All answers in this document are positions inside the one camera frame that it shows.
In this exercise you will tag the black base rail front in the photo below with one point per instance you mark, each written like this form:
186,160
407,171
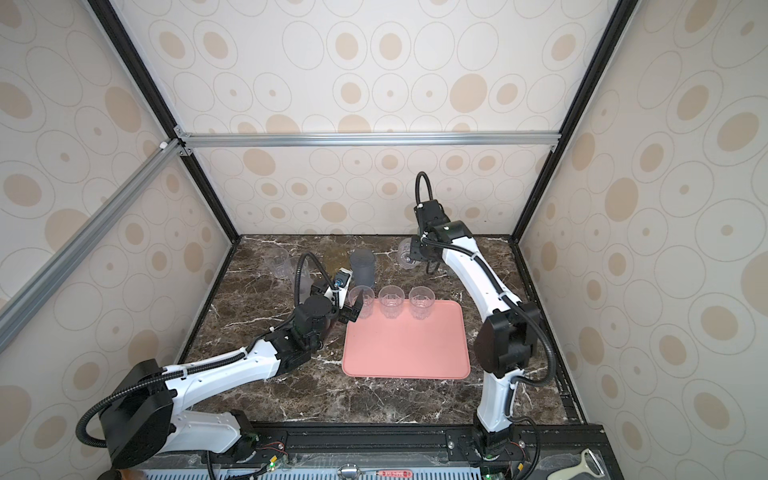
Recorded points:
395,451

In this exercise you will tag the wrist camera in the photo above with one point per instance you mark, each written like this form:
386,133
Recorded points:
342,279
429,215

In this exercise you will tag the black corner frame post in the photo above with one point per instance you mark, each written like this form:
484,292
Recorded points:
606,47
107,17

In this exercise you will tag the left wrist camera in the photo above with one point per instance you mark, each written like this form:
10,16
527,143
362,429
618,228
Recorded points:
342,279

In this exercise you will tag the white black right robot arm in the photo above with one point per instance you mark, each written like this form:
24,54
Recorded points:
504,343

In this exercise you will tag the white handled tool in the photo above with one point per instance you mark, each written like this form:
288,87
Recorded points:
573,467

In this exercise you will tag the frosted clear cup near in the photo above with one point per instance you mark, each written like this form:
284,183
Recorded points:
305,281

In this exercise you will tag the black corner frame post right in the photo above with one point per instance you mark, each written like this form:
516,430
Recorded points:
606,47

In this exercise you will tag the black corner frame post left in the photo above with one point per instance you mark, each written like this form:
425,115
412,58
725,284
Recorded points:
107,17

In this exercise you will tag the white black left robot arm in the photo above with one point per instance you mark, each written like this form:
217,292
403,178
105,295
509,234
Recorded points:
150,411

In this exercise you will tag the aluminium rail left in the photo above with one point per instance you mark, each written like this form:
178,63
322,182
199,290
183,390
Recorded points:
20,309

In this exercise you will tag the aluminium rail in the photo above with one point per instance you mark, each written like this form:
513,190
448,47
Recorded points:
383,139
20,309

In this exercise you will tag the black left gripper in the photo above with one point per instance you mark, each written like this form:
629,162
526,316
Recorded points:
349,313

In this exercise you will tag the pink plastic tray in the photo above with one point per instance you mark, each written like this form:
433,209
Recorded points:
408,348

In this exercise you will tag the aluminium rail back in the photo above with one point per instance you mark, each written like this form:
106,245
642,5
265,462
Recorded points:
383,139

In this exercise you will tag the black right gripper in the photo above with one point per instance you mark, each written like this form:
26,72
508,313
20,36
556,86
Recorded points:
416,249

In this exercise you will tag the tall blue frosted tumbler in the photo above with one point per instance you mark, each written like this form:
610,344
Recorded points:
363,264

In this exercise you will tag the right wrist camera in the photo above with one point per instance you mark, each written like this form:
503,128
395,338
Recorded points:
429,215

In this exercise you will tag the clear glass far left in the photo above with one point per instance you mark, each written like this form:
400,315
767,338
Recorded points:
278,262

